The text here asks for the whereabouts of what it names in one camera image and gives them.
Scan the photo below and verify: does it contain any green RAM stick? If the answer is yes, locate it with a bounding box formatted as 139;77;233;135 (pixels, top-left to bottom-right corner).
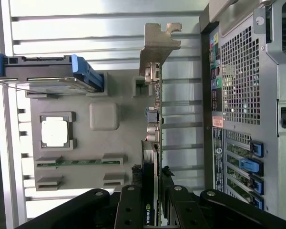
37;159;121;167

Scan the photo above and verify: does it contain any grey parts rack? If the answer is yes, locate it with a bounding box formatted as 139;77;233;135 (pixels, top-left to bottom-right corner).
18;71;158;193

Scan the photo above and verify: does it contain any blue slot clip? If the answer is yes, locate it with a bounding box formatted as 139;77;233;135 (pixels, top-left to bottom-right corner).
249;140;264;157
250;194;265;210
249;177;264;195
238;158;264;177

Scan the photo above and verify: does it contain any silver CPU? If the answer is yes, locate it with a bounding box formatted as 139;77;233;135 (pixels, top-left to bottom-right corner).
41;120;70;147

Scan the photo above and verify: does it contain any grey open PC case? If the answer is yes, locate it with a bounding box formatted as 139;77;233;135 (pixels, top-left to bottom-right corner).
199;0;286;224

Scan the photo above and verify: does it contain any hard disk blue carrier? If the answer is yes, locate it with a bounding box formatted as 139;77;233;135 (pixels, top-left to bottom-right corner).
0;53;105;94

